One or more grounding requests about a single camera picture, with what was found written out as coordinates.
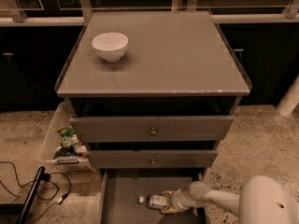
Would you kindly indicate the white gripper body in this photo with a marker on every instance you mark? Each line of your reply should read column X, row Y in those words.
column 178, row 201

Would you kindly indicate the clear blue-label plastic bottle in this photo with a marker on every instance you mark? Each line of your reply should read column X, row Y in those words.
column 154, row 201

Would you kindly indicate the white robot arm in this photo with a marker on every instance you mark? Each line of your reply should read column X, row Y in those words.
column 262, row 200

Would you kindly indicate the grey middle drawer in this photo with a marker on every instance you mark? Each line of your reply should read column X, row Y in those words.
column 141, row 159

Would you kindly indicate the grey drawer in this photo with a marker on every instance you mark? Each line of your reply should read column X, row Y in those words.
column 137, row 129
column 121, row 189
column 141, row 159

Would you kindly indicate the grey bottom drawer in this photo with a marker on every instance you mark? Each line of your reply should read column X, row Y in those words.
column 121, row 189

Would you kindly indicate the brass top drawer knob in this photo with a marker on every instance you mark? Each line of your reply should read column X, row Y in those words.
column 153, row 132

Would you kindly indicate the grey top drawer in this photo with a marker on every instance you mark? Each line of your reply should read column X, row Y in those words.
column 137, row 129

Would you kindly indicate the grey drawer cabinet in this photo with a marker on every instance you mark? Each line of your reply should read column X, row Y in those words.
column 176, row 64

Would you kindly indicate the green snack packets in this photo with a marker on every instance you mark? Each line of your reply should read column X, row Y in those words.
column 69, row 145

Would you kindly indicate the clear plastic storage bin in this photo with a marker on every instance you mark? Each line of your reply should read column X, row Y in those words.
column 52, row 142

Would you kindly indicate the black flat bar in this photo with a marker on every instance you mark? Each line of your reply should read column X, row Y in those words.
column 31, row 195

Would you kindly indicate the white ceramic bowl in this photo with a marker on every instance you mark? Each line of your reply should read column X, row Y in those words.
column 110, row 46

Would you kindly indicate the metal railing frame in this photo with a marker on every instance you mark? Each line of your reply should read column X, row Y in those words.
column 221, row 11

